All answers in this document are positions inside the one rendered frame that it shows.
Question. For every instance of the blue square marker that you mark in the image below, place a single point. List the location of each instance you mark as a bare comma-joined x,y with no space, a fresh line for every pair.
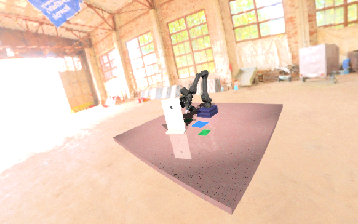
199,124

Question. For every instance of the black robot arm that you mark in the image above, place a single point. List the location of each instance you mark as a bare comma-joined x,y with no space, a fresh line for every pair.
193,89

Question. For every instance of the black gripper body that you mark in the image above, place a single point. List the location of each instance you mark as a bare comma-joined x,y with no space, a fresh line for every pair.
188,98

